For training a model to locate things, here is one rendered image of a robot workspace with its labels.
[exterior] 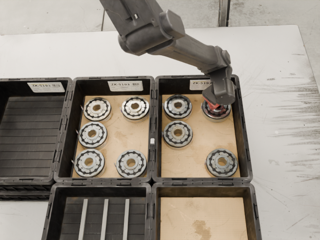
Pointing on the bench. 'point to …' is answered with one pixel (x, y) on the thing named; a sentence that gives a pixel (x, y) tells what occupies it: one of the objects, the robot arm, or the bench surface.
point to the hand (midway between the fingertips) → (216, 104)
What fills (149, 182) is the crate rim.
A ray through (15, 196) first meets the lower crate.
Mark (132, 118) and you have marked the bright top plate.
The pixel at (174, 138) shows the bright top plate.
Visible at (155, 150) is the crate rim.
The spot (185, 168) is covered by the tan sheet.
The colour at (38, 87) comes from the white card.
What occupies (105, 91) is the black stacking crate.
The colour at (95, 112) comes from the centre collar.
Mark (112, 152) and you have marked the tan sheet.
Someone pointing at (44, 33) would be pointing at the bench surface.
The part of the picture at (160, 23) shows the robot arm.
